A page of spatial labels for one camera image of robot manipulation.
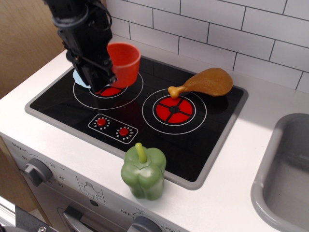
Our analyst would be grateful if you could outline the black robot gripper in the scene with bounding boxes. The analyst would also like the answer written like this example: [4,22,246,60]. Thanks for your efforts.
[57,7,117,92]

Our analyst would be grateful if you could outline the red plastic toy cup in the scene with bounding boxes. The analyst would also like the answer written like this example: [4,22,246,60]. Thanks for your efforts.
[107,42,141,88]

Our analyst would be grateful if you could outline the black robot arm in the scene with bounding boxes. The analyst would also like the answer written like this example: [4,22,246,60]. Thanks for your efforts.
[45,0,116,92]

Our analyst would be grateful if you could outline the light blue toy plate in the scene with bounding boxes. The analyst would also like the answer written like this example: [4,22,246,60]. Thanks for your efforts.
[73,69,91,89]

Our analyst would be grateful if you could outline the grey timer knob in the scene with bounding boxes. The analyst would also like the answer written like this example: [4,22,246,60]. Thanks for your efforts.
[25,159,53,187]

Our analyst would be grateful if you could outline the green toy bell pepper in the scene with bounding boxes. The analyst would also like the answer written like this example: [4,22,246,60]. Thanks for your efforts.
[121,143,167,201]

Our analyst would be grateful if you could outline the black toy stove top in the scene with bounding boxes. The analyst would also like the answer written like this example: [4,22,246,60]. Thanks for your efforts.
[25,58,248,190]

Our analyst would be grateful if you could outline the brown toy chicken drumstick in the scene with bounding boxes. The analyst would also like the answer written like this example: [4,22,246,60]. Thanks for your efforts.
[168,68,233,99]

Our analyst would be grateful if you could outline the grey oven temperature knob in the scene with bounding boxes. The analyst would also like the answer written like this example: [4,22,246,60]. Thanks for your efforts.
[127,216,162,232]

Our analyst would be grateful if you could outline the grey toy sink basin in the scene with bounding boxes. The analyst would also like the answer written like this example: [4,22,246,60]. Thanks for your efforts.
[251,113,309,232]

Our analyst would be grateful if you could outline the grey oven door handle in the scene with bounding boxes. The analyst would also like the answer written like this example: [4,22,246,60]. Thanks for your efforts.
[63,206,93,232]

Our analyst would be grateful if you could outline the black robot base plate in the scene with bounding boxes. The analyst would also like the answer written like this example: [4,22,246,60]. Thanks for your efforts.
[0,205,57,232]

